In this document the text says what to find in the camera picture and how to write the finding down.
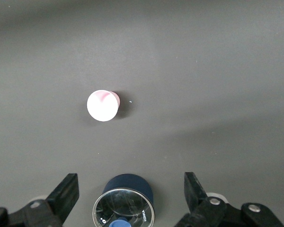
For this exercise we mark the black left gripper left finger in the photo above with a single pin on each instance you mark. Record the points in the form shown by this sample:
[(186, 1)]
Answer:
[(61, 198)]

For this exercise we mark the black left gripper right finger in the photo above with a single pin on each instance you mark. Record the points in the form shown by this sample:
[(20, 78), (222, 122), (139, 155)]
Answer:
[(198, 203)]

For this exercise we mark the pink plastic cup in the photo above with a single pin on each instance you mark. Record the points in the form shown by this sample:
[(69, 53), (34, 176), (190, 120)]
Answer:
[(101, 107)]

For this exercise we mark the glass lid with blue knob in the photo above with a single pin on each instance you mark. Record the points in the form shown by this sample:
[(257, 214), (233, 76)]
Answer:
[(123, 205)]

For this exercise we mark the dark blue saucepan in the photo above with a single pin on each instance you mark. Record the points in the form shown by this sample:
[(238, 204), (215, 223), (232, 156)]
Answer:
[(127, 182)]

